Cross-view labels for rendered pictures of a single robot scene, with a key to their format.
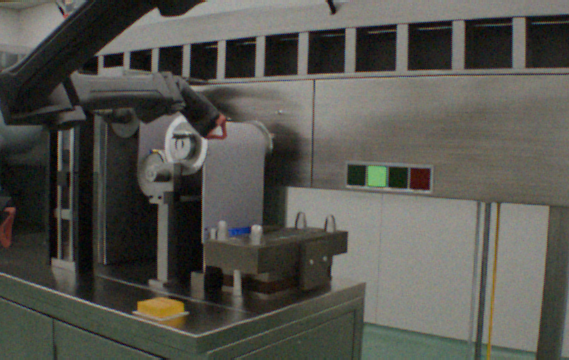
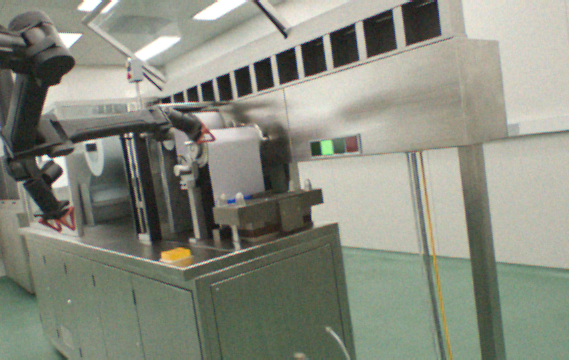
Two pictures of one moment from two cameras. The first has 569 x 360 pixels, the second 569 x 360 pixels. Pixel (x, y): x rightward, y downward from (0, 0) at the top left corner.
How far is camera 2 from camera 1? 0.54 m
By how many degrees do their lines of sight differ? 15
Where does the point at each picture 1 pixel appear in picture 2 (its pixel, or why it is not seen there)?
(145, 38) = (191, 79)
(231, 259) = (226, 217)
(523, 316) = (563, 239)
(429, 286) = not seen: hidden behind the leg
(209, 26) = (223, 63)
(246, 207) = (249, 182)
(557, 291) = (475, 214)
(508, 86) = (395, 63)
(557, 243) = (468, 176)
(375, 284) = (434, 224)
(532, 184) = (423, 134)
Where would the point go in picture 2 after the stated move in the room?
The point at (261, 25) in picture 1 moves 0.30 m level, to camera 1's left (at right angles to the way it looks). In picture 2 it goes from (249, 56) to (186, 69)
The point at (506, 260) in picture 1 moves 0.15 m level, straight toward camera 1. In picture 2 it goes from (538, 193) to (535, 196)
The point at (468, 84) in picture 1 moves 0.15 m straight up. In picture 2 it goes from (370, 69) to (364, 22)
